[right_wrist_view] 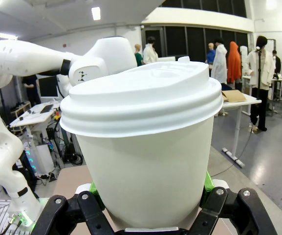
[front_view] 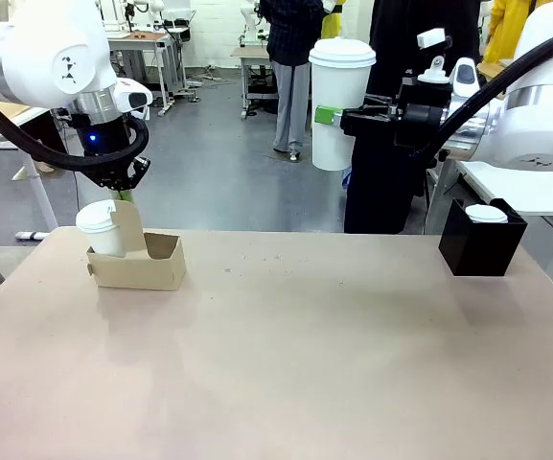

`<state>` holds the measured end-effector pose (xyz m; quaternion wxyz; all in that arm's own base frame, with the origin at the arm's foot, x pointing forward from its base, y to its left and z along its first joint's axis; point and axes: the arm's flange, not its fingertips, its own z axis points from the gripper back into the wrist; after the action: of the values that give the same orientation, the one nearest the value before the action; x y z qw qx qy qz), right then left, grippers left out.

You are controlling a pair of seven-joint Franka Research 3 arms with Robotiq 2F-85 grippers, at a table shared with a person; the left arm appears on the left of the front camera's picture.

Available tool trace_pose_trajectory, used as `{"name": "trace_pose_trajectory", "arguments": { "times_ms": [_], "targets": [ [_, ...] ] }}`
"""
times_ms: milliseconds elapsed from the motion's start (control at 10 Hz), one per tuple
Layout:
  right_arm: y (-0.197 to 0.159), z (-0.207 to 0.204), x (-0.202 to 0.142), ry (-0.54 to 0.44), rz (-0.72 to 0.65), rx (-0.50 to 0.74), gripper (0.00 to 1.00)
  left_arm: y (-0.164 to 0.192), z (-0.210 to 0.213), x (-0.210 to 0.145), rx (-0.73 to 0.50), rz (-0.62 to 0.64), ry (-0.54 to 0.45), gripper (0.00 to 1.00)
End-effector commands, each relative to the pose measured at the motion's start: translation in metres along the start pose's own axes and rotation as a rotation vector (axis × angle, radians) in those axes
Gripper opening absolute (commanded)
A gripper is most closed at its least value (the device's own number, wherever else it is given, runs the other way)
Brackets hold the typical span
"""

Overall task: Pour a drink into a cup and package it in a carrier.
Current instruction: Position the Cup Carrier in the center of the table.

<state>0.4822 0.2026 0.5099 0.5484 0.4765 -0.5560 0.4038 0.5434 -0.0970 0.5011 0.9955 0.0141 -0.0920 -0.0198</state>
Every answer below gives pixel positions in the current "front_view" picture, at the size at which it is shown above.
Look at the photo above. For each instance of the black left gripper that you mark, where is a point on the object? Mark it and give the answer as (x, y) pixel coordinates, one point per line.
(101, 139)

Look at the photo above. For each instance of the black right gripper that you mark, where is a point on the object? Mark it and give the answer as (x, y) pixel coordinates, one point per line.
(417, 117)

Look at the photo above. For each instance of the tall white lidded paper cup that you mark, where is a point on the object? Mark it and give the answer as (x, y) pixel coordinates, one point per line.
(338, 86)

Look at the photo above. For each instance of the small white lidded paper cup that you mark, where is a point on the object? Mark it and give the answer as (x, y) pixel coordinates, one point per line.
(101, 230)

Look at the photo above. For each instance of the brown cardboard cup carrier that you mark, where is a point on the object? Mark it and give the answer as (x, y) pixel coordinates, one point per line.
(151, 273)

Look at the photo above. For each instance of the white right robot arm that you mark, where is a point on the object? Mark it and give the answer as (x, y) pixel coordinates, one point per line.
(535, 124)

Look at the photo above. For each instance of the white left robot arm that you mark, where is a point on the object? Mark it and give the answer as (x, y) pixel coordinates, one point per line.
(41, 52)

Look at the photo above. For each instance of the white lidded cup in box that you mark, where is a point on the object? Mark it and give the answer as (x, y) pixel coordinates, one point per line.
(486, 213)

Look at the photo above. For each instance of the person in black clothing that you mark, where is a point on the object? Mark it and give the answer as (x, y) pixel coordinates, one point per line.
(381, 191)

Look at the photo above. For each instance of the person in plaid shirt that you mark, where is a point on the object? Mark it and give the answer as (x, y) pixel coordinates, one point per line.
(290, 72)

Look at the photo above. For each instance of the white table with envelopes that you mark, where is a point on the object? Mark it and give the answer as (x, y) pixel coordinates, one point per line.
(27, 144)

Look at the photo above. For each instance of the small grey background table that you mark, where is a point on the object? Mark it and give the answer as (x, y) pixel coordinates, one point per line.
(252, 62)

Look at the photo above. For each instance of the grey background workbench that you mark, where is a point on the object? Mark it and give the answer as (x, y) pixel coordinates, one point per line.
(151, 48)

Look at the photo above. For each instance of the person in yellow coat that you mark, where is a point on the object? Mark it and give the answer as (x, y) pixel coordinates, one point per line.
(506, 29)

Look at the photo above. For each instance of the white side table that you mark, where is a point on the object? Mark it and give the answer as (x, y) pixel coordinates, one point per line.
(520, 191)

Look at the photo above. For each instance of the black open box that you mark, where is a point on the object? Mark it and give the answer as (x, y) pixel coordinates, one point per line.
(477, 249)

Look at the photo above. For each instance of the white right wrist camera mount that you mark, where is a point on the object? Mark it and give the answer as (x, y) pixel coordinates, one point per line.
(433, 67)

